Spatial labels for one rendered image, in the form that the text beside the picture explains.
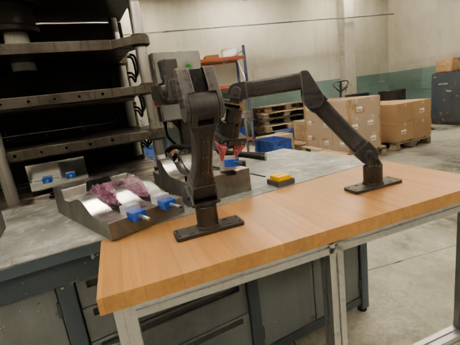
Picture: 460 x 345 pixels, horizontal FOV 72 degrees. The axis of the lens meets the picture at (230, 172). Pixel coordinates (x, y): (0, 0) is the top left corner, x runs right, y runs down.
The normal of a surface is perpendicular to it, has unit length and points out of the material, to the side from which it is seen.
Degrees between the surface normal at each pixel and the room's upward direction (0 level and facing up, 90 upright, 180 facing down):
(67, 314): 90
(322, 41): 90
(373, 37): 90
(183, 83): 63
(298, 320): 90
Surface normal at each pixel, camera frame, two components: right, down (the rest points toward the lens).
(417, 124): 0.38, 0.16
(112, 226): 0.69, 0.07
